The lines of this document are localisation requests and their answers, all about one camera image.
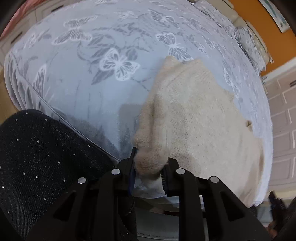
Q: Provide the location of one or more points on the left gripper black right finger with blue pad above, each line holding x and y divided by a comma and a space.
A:
209, 210

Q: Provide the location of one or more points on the framed wall painting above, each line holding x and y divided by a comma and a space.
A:
278, 18

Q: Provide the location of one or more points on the white panelled wardrobe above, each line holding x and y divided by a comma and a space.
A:
281, 99

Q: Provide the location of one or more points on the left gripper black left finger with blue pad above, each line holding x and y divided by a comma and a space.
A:
105, 202

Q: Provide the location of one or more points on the beige padded leather headboard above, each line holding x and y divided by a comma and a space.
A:
253, 16

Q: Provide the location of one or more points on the pink blanket on floor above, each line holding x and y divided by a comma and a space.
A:
12, 12

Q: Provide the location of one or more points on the right grey floral pillow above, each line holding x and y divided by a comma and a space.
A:
247, 43

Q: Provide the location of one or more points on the black sparkly trouser leg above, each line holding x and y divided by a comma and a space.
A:
39, 160

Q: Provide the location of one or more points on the cream knit sweater black hearts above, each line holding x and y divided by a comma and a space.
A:
188, 116

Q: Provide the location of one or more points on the grey butterfly print bedspread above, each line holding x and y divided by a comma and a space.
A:
91, 64

